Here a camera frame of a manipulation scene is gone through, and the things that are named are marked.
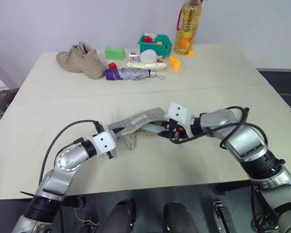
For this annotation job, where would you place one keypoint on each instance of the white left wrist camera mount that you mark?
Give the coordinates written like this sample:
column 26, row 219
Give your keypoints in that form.
column 103, row 143

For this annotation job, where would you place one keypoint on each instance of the cream long bread toy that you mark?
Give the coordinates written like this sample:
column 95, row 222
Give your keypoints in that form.
column 145, row 65

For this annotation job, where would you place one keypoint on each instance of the yellow plastic toy stack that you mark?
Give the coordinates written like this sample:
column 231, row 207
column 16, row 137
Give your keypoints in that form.
column 175, row 63

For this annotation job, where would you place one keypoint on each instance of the yellow cooking oil bottle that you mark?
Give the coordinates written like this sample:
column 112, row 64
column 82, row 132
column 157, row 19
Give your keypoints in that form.
column 187, row 31

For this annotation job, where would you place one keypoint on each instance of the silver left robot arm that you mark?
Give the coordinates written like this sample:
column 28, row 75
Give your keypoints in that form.
column 68, row 160

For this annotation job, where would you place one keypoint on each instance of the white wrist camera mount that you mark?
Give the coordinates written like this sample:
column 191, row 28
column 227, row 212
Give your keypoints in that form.
column 103, row 143
column 179, row 112

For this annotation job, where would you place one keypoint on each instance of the small red block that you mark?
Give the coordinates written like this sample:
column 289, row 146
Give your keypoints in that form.
column 112, row 66

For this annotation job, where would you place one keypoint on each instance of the black metal bracket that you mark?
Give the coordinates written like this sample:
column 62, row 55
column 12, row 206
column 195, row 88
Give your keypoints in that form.
column 220, row 213

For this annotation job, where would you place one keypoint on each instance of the grey grid fabric pouch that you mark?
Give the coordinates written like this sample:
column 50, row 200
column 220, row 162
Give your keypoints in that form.
column 135, row 121

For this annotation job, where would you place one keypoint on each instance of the yellow red toy piece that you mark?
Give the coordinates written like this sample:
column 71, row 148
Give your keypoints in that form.
column 158, row 43

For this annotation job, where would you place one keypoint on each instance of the small red white box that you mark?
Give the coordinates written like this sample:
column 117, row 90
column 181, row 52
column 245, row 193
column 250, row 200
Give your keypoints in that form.
column 134, row 56

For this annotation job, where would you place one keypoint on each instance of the green foam block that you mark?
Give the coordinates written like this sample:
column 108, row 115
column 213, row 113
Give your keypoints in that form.
column 114, row 53

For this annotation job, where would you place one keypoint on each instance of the small yellow toy block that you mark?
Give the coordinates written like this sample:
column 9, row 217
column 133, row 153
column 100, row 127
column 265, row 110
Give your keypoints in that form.
column 191, row 54

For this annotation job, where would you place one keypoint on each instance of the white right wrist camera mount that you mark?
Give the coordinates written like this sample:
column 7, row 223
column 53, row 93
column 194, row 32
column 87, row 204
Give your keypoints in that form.
column 179, row 112

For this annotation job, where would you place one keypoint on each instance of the white crumpled plastic bag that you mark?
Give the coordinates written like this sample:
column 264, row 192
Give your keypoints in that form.
column 148, row 55

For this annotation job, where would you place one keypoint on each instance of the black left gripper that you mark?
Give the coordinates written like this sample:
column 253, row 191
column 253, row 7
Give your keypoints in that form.
column 109, row 155

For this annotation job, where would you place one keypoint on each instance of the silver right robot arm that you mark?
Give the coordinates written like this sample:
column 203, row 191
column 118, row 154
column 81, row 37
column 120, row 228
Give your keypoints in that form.
column 245, row 140

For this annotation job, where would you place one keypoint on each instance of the tan suede shoe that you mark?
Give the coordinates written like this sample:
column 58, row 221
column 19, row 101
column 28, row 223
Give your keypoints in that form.
column 82, row 60

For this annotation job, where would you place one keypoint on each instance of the teal plastic storage bin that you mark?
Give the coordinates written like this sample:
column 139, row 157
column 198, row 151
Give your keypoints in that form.
column 165, row 46

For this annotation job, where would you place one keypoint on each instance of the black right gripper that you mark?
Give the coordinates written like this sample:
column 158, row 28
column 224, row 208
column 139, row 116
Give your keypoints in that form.
column 175, row 133

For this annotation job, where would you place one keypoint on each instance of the light blue highlighter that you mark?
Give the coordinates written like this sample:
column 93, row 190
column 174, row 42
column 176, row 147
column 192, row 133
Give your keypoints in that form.
column 150, row 128

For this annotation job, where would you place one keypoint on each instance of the grey metal rack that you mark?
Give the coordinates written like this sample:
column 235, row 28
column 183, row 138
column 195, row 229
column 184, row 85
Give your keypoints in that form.
column 0, row 97

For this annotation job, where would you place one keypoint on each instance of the purple grey folded umbrella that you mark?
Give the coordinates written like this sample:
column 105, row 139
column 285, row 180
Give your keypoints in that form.
column 128, row 74

